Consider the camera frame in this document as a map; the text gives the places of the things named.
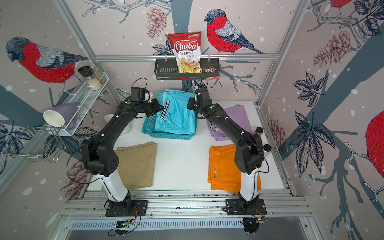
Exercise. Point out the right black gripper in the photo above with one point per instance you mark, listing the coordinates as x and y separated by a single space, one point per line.
189 103

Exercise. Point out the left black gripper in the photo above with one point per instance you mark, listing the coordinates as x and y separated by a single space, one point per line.
156 107

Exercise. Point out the turquoise pants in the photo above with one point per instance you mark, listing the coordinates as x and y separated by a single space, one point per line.
175 118

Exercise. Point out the lilac pants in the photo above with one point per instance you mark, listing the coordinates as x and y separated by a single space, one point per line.
238 114

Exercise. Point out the khaki pants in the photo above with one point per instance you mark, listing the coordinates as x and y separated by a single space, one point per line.
137 165

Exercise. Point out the orange pants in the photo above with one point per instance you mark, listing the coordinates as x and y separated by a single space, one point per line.
223 172

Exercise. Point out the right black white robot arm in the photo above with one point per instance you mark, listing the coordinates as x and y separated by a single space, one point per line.
249 147

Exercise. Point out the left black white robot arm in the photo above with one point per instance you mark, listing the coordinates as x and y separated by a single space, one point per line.
98 155

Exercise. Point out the white utensil pot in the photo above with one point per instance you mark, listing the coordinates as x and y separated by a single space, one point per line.
126 130

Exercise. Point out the red Chuba chips bag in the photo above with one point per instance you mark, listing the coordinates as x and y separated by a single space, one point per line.
187 49

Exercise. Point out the brown spice bottle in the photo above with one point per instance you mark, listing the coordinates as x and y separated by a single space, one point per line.
259 131

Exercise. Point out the black lid jar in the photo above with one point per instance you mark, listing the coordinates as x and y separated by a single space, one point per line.
86 72

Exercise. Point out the white spice bottle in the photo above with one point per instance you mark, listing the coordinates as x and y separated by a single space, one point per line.
267 150

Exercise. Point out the lilac white cup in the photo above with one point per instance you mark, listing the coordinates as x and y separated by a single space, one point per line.
61 115

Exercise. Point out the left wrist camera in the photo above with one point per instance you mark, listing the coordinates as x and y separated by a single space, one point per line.
139 95

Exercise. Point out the black wall basket shelf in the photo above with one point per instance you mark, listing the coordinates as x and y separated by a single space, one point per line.
168 70

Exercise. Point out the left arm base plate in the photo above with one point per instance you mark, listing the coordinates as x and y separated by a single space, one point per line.
126 209

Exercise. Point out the wire cup holder rack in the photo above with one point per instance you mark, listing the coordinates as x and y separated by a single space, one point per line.
46 145

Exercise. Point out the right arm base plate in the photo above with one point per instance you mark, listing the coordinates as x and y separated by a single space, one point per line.
242 207

